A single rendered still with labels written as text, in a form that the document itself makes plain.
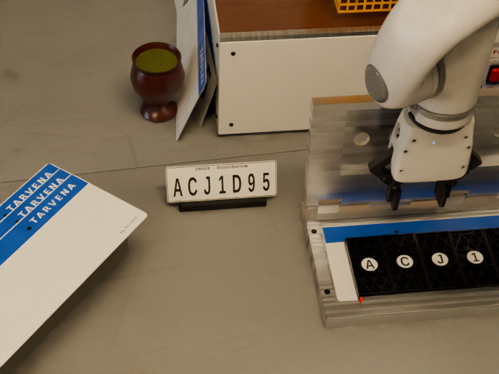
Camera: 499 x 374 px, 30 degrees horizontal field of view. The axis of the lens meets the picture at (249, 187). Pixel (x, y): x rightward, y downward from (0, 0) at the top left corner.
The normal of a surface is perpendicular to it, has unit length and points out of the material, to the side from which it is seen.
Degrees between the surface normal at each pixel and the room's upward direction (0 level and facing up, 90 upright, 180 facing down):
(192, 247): 0
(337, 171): 83
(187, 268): 0
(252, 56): 90
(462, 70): 84
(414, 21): 57
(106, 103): 0
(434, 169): 89
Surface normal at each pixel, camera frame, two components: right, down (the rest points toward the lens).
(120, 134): 0.04, -0.68
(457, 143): 0.21, 0.69
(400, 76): -0.57, 0.63
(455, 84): 0.40, 0.73
